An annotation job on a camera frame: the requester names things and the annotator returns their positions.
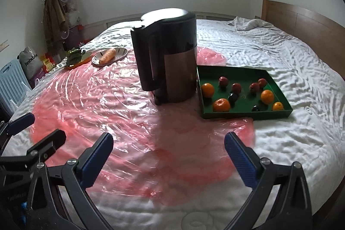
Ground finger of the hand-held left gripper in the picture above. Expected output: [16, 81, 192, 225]
[0, 129, 67, 174]
[0, 112, 35, 139]

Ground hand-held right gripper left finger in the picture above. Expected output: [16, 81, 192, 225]
[25, 132, 114, 230]

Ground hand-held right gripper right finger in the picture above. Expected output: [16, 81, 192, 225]
[224, 132, 313, 230]

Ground green tray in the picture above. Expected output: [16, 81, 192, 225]
[196, 65, 293, 120]

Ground blue and white object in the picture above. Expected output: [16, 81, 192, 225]
[18, 200, 27, 222]

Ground pink plastic sheet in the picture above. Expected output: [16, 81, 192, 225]
[30, 47, 255, 206]

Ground grey printed bag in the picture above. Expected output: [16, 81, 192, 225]
[17, 46, 45, 77]

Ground red and yellow boxes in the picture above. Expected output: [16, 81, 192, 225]
[40, 52, 58, 71]

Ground green leafy vegetable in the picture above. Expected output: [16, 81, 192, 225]
[66, 48, 85, 66]

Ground orange oval plate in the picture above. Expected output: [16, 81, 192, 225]
[65, 52, 92, 70]

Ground dark purple cabinet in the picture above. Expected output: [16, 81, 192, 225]
[67, 24, 85, 46]

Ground carrot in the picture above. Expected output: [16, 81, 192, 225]
[100, 48, 116, 63]

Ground brown hanging coat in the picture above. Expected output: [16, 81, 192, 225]
[43, 0, 66, 51]

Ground white black striped plate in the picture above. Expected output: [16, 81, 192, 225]
[91, 48, 128, 67]

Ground black and copper kettle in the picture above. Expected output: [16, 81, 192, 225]
[130, 8, 197, 105]

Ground crumpled white cloth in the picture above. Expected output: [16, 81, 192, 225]
[226, 17, 273, 31]

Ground wooden headboard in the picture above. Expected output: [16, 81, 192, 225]
[262, 0, 345, 74]

